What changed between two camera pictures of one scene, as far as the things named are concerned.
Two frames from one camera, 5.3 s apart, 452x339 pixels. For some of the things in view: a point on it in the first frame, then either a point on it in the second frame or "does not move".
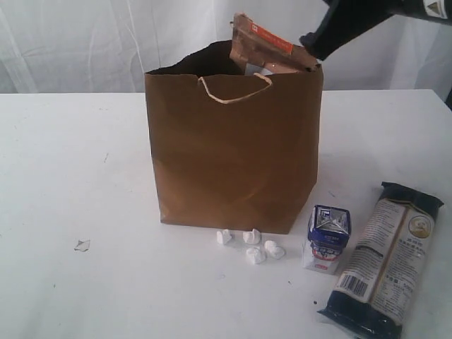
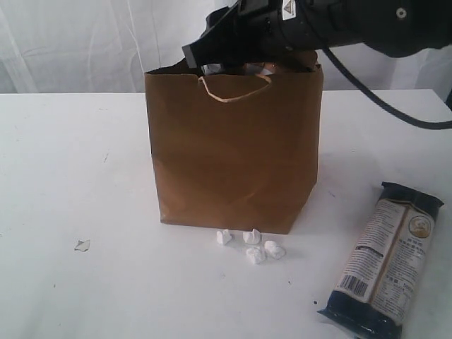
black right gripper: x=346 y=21 -> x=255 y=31
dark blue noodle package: x=376 y=289 does not move
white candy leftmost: x=223 y=237 does not move
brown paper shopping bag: x=233 y=150 does not move
